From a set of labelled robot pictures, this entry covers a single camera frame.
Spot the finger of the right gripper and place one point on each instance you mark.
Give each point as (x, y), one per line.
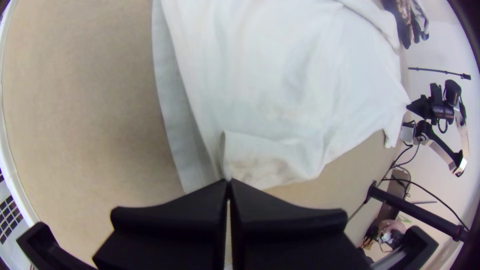
(422, 107)

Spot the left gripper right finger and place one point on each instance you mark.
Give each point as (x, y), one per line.
(285, 236)

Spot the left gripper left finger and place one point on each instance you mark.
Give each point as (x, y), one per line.
(180, 232)

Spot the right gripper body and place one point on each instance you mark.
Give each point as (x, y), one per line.
(443, 111)

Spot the white t-shirt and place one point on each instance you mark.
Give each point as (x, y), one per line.
(281, 93)

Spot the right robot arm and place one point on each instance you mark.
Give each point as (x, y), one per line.
(440, 148)

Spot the pile of folded clothes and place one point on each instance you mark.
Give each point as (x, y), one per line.
(405, 22)

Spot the white laundry basket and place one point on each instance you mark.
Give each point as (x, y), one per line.
(9, 210)

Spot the black camera post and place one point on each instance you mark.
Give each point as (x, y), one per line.
(412, 210)

